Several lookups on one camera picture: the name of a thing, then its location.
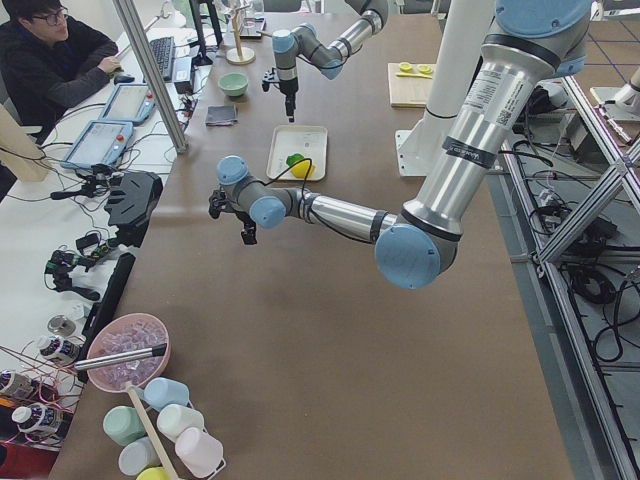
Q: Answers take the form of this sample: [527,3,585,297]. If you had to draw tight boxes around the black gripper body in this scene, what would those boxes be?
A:
[261,67,299,97]
[208,189,256,231]

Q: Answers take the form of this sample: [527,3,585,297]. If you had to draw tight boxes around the green lime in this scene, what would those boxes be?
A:
[286,153,305,167]

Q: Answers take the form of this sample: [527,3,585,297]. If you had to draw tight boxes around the yellow lemon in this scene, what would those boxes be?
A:
[290,159,316,179]

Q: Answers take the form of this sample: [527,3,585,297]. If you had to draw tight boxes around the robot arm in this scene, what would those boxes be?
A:
[209,1,591,289]
[262,0,389,123]

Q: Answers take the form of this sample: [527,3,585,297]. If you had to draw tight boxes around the cream rabbit tray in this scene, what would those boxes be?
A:
[266,124,328,181]

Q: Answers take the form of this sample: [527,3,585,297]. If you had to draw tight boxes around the mint green bowl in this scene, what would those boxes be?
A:
[218,72,248,98]

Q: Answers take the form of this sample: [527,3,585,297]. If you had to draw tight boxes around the wooden mug tree stand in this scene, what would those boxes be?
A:
[221,1,255,66]

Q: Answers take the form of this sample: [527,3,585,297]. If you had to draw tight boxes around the grey folded cloth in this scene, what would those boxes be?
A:
[205,105,237,126]

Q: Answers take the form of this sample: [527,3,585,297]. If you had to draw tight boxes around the yellow plastic knife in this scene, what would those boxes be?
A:
[395,72,433,79]

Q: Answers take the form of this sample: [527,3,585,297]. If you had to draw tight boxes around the bamboo cutting board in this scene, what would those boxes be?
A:
[387,62,435,108]

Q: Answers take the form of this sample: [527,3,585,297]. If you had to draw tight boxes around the teach pendant near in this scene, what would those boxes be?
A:
[60,120,134,170]

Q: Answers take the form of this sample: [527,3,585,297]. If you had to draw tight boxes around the teach pendant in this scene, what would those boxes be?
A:
[99,83,156,126]
[60,120,134,170]

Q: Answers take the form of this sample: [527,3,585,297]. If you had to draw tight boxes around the black keyboard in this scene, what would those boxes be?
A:
[149,37,175,82]

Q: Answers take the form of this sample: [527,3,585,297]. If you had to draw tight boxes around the teach pendant far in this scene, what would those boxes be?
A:
[99,83,156,126]

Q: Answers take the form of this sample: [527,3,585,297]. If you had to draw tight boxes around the metal tongs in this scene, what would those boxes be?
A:
[74,343,169,371]

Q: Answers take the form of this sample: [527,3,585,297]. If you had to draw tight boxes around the pink bowl of ice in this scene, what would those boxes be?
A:
[87,313,171,393]

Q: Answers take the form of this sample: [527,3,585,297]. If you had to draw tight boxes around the light blue cup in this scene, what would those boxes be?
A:
[143,377,190,412]

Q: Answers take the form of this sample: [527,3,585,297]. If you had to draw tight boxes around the white cup on rack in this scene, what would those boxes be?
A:
[156,404,205,442]

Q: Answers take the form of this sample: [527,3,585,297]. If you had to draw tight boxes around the seated person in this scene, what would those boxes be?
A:
[1,1,121,144]

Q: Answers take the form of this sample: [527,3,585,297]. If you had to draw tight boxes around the pink cup on rack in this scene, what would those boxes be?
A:
[175,427,224,478]

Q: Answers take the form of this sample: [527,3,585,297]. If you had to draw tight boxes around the green cup on rack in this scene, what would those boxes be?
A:
[103,405,146,446]

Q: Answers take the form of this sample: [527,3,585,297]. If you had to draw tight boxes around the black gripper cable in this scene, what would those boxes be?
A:
[259,157,321,226]

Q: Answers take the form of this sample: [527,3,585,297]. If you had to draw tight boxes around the aluminium frame post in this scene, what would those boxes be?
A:
[113,0,188,154]

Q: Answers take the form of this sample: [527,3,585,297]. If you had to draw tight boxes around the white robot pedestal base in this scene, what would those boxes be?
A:
[396,0,495,177]

